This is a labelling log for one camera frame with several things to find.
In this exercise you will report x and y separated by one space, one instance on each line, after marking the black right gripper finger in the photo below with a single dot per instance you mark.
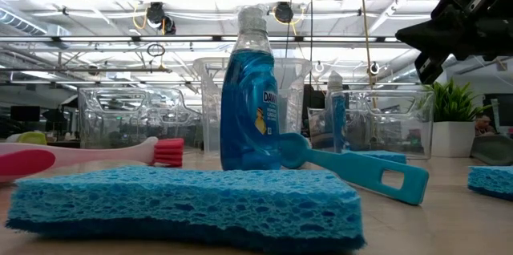
445 48
433 29

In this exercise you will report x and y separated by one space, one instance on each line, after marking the blue dish soap bottle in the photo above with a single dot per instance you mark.
248 110
337 122

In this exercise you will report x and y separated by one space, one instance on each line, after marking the blue sponge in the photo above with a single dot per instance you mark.
180 207
380 156
493 180

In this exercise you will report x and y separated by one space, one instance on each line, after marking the blue dish brush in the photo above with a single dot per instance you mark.
352 168

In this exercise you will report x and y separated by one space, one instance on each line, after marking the red and pink dish brush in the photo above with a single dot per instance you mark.
100 155

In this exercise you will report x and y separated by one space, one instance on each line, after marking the yellow-green dish brush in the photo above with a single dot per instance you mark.
32 138

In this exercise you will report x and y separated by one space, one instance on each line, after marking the dark monitor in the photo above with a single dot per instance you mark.
503 108
25 114

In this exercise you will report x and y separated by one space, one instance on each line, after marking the person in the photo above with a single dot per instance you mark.
484 122

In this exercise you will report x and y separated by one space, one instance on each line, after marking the green plant in white pot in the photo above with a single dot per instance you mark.
453 134

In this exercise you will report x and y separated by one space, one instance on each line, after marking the tall clear plastic bin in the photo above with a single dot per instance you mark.
294 98

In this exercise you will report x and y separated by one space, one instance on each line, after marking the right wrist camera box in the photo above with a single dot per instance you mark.
426 70

